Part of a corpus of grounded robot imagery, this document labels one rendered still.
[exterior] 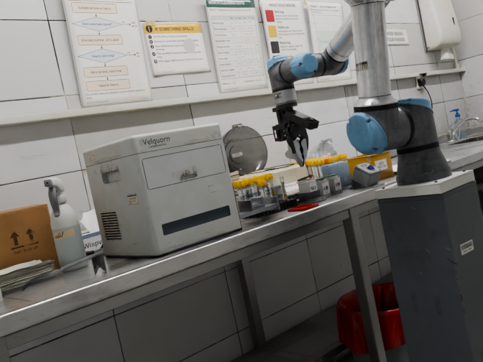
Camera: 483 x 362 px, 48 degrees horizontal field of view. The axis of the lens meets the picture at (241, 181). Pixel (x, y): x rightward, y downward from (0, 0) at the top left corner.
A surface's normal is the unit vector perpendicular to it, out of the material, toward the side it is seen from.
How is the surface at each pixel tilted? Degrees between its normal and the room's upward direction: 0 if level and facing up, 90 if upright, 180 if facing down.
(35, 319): 90
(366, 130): 98
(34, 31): 90
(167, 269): 90
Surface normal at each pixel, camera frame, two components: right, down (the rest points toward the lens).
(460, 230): 0.66, -0.10
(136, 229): -0.73, 0.18
